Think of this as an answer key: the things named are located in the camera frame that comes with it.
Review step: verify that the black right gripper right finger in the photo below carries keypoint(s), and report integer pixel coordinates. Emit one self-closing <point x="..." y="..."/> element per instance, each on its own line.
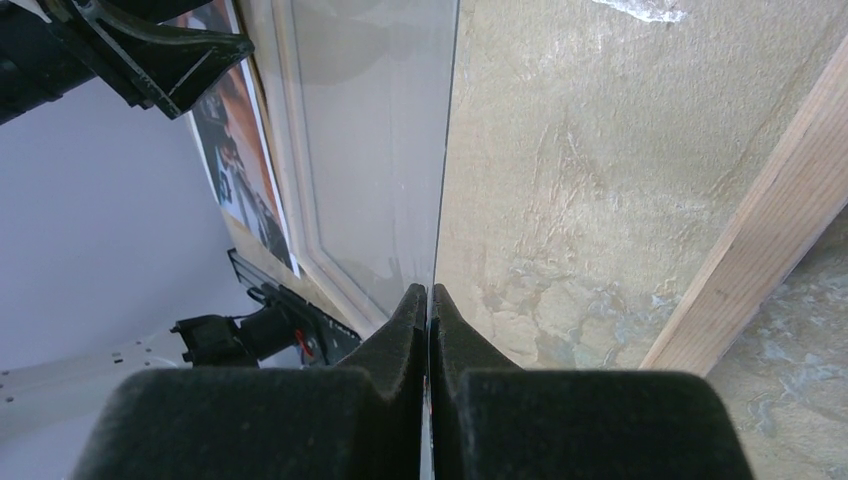
<point x="495" y="420"/>

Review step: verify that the clear acrylic frame sheet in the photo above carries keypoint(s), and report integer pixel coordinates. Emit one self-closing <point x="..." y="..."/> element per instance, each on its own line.
<point x="376" y="83"/>

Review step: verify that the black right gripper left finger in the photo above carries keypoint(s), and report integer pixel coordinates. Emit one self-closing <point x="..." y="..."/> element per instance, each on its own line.
<point x="278" y="424"/>

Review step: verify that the brown cardboard backing board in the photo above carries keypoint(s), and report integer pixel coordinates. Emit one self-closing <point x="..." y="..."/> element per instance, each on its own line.
<point x="259" y="231"/>

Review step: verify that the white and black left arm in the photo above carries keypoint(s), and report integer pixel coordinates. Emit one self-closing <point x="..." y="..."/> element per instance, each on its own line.
<point x="110" y="233"/>

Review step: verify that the glossy printed photo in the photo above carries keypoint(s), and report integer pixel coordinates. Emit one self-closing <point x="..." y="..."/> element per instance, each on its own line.
<point x="209" y="120"/>

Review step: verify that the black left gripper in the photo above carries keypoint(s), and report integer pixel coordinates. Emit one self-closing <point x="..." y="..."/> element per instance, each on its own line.
<point x="54" y="47"/>

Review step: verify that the wooden picture frame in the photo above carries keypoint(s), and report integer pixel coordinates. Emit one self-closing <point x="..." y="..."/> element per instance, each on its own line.
<point x="625" y="181"/>

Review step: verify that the black and aluminium base rail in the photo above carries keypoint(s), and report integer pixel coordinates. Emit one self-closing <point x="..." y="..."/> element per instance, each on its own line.
<point x="287" y="323"/>

